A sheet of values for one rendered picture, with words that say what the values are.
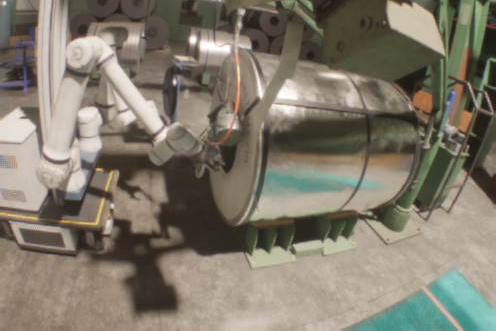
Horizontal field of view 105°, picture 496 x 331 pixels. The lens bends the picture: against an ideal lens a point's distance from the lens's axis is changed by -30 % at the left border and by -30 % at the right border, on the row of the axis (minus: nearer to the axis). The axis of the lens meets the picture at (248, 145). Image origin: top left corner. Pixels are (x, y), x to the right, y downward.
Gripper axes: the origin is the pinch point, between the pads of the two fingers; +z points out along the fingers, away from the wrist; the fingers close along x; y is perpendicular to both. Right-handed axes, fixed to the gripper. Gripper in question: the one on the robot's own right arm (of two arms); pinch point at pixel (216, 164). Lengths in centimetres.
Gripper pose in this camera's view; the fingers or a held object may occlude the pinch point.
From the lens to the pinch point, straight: 139.6
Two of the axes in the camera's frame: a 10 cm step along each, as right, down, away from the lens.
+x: -8.7, 4.0, 3.1
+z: 4.8, 4.9, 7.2
